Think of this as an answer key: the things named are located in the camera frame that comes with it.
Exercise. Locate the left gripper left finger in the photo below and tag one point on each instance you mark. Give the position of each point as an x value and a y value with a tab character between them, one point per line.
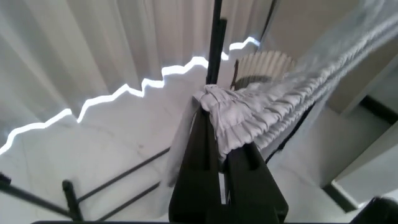
196	186

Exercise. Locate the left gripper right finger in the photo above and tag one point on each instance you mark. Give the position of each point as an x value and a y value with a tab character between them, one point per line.
252	193

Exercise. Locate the pale grey shorts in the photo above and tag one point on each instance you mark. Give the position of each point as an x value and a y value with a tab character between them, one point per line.
242	115

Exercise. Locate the white laundry basket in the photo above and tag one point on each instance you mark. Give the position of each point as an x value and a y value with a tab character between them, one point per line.
264	63

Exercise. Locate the black clothes rack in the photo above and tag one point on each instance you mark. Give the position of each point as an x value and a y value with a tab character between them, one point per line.
214	46

